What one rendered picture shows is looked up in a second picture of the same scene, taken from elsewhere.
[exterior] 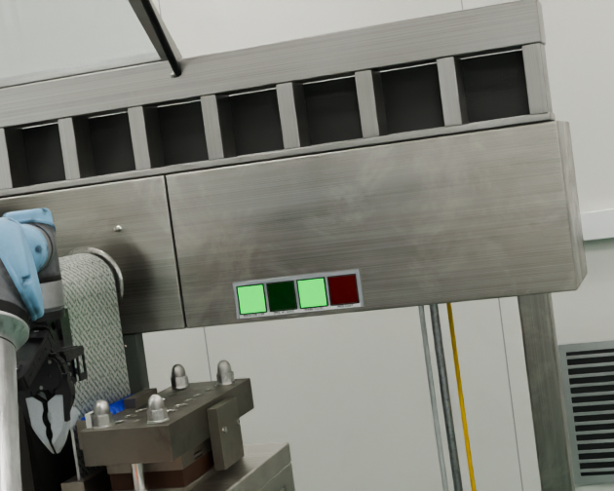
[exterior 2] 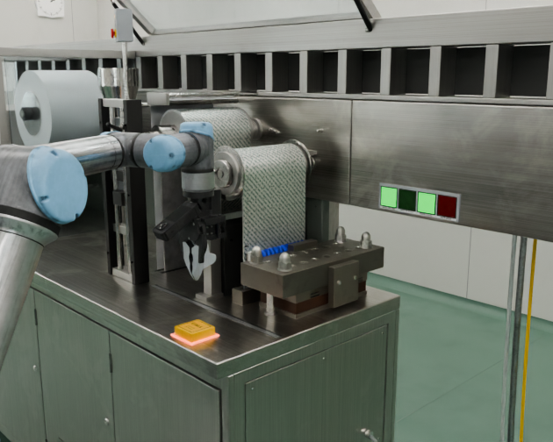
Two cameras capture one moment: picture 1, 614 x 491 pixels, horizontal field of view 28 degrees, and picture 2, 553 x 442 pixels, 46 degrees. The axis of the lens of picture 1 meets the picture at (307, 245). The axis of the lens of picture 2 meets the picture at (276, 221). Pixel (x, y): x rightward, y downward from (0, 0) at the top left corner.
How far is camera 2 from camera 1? 79 cm
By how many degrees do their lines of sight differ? 31
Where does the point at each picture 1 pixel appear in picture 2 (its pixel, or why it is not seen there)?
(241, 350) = not seen: hidden behind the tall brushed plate
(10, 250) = (34, 176)
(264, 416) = (499, 240)
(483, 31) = not seen: outside the picture
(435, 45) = (551, 30)
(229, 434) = (344, 285)
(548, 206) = not seen: outside the picture
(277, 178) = (419, 117)
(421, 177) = (518, 136)
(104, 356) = (284, 213)
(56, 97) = (300, 36)
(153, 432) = (275, 277)
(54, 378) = (195, 235)
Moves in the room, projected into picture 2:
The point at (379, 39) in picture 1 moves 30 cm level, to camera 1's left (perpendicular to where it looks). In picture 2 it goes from (509, 20) to (382, 24)
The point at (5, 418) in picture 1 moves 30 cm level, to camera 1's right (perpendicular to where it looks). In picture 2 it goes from (0, 294) to (163, 332)
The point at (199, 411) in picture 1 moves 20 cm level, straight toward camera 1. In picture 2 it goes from (319, 267) to (290, 290)
